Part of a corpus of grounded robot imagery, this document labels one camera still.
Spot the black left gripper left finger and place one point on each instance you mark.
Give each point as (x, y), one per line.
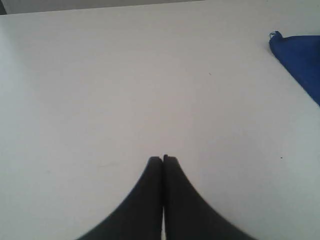
(140, 215)

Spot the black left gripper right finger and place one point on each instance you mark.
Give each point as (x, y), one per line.
(187, 215)

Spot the blue towel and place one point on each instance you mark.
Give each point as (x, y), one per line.
(300, 56)

